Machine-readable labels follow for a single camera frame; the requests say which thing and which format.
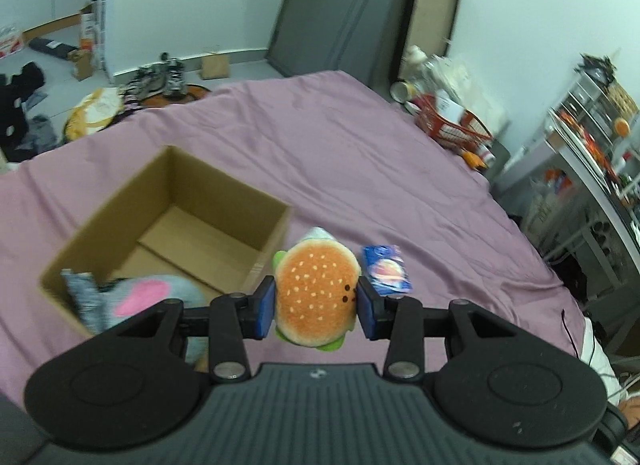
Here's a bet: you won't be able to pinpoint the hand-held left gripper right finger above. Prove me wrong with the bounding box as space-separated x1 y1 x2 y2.
356 276 532 380

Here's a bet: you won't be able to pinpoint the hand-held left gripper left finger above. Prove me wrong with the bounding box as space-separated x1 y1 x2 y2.
112 276 277 382

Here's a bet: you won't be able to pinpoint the hamburger plush toy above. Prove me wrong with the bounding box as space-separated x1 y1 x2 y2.
271 238 362 352

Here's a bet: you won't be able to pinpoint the brown cardboard box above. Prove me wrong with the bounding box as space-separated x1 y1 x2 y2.
39 145 294 374

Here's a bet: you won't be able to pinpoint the blue-grey furry plush toy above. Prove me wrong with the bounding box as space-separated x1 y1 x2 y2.
94 273 209 367

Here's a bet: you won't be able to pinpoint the small blue denim plush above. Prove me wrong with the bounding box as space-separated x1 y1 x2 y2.
60 269 109 337

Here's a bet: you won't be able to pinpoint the blue snack packet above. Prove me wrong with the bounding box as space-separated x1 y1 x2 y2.
361 243 414 297

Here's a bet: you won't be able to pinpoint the red plastic basket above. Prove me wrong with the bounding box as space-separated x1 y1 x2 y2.
413 94 494 150

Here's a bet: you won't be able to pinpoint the plastic bag under desk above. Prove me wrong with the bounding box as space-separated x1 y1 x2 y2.
524 169 577 242

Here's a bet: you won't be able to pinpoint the round paper cup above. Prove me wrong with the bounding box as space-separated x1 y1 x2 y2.
389 80 419 105

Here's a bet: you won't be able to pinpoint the white duvet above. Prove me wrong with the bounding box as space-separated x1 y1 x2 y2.
579 317 632 407

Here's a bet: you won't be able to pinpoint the small cardboard box on floor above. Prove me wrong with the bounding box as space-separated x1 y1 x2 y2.
199 50 231 81

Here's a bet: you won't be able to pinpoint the white desk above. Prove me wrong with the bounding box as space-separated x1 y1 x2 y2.
500 108 640 298

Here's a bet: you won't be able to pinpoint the yellow and white cushion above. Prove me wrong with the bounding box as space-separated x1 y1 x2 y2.
62 87 124 142

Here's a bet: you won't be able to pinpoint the person's grey clothing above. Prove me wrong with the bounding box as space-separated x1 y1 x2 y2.
0 392 48 465

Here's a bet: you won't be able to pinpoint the grey drawer organizer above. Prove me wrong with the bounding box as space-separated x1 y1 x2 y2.
549 52 640 166

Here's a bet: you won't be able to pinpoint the dark grey door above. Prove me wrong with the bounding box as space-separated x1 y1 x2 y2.
267 0 427 92

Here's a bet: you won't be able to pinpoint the framed brown board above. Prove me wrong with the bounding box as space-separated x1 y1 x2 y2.
399 0 464 82

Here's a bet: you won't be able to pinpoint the black clothes on floor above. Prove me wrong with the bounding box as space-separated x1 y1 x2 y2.
0 61 59 164

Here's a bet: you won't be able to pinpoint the woven basket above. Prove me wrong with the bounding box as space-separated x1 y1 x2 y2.
606 82 640 117

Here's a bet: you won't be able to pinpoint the black flat item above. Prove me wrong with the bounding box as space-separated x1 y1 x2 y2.
28 37 76 60

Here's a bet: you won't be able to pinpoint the red and white package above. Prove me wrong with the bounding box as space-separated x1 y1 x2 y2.
0 25 25 59

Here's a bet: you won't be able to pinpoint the black cable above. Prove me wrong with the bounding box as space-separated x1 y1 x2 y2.
559 309 582 360

